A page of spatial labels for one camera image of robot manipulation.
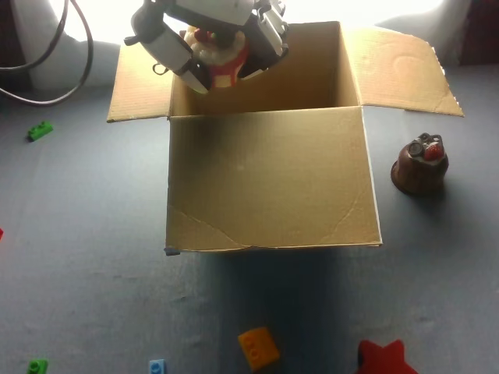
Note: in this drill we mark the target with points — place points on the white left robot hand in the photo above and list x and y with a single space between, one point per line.
218 9

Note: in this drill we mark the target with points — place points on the red white mushroom toy figure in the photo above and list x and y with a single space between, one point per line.
224 64

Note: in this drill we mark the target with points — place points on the cardboard box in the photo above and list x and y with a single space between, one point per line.
269 175

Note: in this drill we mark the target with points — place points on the brown chocolate cupcake toy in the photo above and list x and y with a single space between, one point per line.
421 171

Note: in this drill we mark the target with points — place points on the green toy block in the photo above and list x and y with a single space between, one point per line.
39 131
37 367

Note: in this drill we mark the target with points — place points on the grey table cloth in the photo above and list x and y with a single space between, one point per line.
97 272

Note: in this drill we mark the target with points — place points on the yellow toy block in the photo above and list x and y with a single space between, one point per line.
258 348

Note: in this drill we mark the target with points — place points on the blue toy block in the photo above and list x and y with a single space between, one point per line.
158 367

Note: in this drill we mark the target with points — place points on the red foam star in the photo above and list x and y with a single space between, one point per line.
386 360

